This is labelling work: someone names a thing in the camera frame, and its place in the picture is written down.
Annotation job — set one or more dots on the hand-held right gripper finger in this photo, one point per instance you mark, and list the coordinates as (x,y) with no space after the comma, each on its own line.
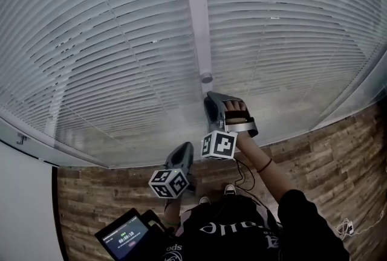
(208,111)
(220,102)

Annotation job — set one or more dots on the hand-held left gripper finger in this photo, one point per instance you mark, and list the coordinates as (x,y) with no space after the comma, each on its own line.
(174,154)
(189,158)

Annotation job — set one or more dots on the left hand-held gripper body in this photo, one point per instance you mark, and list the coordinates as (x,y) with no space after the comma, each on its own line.
(167,182)

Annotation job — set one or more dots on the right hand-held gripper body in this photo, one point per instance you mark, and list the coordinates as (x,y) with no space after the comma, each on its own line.
(223,145)

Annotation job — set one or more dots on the person's left forearm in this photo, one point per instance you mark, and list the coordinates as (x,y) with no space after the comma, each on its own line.
(173,211)

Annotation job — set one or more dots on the person's right forearm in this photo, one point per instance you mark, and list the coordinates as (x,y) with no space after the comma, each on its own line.
(266,176)

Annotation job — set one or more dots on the person's right hand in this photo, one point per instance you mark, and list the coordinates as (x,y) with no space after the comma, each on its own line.
(235,105)

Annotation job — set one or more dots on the white blind control knob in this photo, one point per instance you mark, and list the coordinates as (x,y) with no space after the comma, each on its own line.
(206,77)

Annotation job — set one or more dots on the person's left shoe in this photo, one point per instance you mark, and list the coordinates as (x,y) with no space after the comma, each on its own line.
(205,200)

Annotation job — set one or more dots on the person's shoe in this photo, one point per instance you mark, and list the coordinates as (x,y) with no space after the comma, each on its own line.
(230,188)
(205,200)

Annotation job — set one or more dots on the person's right shoe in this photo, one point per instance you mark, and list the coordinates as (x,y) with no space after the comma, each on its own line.
(230,188)

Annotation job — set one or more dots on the black wrist band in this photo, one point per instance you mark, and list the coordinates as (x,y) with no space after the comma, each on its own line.
(266,165)

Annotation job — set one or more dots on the black tablet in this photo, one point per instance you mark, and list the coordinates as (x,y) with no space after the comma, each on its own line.
(127,238)

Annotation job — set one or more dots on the black printed shirt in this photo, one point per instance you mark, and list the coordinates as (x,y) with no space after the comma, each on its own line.
(242,232)

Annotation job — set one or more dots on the white power adapter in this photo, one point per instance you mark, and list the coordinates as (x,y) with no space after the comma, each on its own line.
(350,228)

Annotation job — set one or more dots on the black tablet mount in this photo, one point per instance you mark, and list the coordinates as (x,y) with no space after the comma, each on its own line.
(155,223)

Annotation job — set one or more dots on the white partition frame post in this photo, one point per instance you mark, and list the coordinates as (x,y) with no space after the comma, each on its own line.
(193,12)

